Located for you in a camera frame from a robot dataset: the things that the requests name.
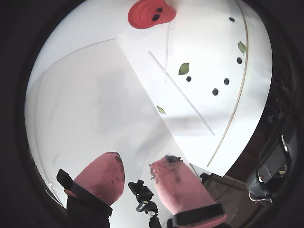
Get pink-tipped black gripper finger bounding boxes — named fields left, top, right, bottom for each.
left=149, top=154, right=233, bottom=228
left=56, top=152, right=126, bottom=228

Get red collapsible silicone cup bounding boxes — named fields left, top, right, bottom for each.
left=127, top=0, right=176, bottom=30

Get thin wooden rod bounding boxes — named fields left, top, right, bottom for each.
left=206, top=0, right=249, bottom=167

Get straight translucent plastic tube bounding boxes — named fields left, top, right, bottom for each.
left=164, top=22, right=172, bottom=85

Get black tripod clamp mount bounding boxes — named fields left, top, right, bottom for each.
left=128, top=180, right=159, bottom=228

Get red white servo wires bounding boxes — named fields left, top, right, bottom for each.
left=248, top=191, right=272, bottom=206

